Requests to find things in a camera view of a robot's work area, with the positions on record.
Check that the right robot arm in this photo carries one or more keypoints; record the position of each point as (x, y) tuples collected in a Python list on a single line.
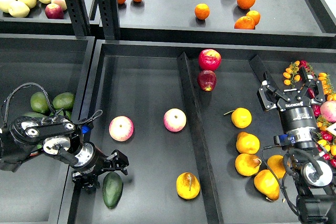
[(312, 209)]

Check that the bright red apple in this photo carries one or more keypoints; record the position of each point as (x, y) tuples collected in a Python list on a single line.
[(209, 59)]

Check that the small orange on shelf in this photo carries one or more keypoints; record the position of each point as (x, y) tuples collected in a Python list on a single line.
[(255, 15)]

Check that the black upper left shelf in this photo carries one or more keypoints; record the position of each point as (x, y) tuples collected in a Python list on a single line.
[(37, 23)]

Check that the green avocado top right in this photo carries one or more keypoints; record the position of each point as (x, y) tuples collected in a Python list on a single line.
[(64, 101)]

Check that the red cherry tomato bunch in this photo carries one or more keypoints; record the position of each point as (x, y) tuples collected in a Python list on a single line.
[(307, 67)]

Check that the black tray divider left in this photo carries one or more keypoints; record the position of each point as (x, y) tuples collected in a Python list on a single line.
[(202, 157)]

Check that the dark green avocado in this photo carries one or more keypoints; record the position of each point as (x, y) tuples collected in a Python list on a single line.
[(112, 189)]

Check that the orange on shelf centre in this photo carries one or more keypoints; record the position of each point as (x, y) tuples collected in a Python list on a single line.
[(202, 11)]

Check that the dark red apple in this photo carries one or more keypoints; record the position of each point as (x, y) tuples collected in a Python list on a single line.
[(206, 80)]

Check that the orange cherry tomato bunch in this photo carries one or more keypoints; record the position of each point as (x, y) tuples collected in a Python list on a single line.
[(291, 74)]

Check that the black tray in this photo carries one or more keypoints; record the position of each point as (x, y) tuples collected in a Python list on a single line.
[(40, 190), (142, 81)]

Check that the green avocado top left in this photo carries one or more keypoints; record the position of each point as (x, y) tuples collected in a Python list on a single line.
[(39, 103)]

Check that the white label card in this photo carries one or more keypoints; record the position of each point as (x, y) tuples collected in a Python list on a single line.
[(332, 129)]

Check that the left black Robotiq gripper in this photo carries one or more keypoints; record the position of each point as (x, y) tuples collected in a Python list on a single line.
[(92, 162)]

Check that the yellow pear hidden right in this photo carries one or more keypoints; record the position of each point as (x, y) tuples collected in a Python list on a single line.
[(275, 162)]

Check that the pink apple left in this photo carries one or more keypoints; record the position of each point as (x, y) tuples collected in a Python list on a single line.
[(121, 128)]

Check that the green avocado middle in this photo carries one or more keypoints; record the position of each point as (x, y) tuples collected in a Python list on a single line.
[(34, 114)]

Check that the black shelf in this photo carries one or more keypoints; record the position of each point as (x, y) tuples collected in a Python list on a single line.
[(284, 23), (37, 23)]

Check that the red chili pepper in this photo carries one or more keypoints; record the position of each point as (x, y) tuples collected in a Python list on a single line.
[(316, 108)]

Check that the black shelf post right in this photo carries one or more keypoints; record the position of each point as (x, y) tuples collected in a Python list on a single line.
[(110, 19)]

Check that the black middle tray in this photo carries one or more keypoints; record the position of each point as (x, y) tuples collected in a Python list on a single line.
[(142, 81)]

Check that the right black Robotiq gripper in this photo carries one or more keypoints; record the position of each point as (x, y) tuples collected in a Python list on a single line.
[(296, 114)]

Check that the pink apple at right edge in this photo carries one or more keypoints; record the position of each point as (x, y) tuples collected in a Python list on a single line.
[(327, 110)]

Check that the black left tray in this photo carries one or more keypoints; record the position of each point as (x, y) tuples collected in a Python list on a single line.
[(40, 190)]

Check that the green avocado centre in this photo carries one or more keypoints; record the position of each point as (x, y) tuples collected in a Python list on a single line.
[(61, 114)]

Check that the round yellow pear with stem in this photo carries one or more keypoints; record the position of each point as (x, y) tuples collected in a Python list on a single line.
[(240, 117)]

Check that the front orange on shelf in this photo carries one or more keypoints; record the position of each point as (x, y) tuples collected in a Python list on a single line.
[(244, 22)]

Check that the orange tomato bunch right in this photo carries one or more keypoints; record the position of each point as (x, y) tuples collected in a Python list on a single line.
[(328, 88)]

